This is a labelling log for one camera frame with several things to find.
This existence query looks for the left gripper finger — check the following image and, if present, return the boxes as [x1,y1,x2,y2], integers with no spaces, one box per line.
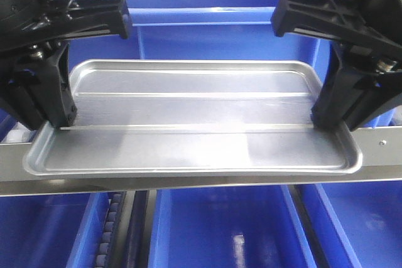
[1,58,45,130]

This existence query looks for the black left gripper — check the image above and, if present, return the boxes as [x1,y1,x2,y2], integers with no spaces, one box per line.
[1,0,131,128]

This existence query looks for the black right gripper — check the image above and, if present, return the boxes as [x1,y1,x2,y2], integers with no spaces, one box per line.
[271,0,401,131]

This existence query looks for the small silver metal tray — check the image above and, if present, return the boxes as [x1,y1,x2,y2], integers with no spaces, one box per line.
[23,60,362,178]

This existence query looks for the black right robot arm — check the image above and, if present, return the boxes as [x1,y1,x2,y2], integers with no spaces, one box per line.
[271,0,401,131]

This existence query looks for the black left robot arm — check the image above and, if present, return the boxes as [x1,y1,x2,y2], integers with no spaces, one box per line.
[1,0,132,130]

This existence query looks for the blue bin behind tray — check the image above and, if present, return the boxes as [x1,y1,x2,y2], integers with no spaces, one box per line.
[40,0,399,131]

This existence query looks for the steel front crossbar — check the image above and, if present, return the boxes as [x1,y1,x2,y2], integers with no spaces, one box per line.
[1,126,401,196]

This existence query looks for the blue bin lower left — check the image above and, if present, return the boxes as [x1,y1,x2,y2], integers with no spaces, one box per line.
[1,193,109,267]

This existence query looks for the blue bin lower right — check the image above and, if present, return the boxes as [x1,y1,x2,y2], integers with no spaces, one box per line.
[299,181,401,267]

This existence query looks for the lower roller track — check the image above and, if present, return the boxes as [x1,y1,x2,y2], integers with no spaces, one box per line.
[93,191,126,268]

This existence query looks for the blue bin lower centre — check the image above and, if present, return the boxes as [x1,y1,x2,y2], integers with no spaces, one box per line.
[148,186,316,267]

